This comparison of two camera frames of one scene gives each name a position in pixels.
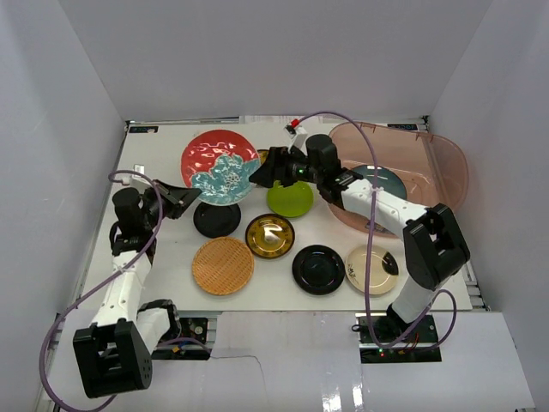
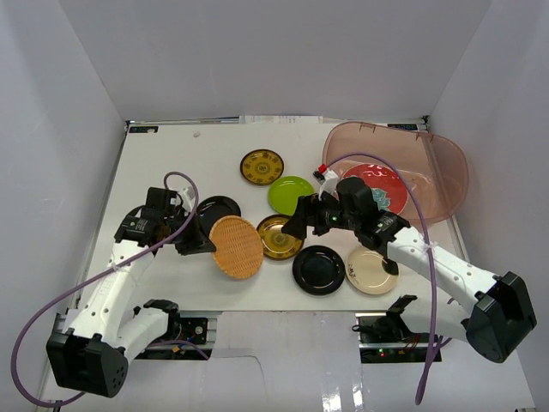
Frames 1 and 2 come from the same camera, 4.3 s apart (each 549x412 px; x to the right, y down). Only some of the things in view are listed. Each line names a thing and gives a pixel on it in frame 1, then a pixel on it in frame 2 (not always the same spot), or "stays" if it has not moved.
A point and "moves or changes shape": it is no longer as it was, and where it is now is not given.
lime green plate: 292,201 stays
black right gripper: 275,167 → 310,214
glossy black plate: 214,221 stays
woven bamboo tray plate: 223,266 → 239,249
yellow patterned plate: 269,235 moves or changes shape
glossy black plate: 318,269 stays
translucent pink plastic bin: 433,169 stays
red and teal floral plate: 220,163 → 389,189
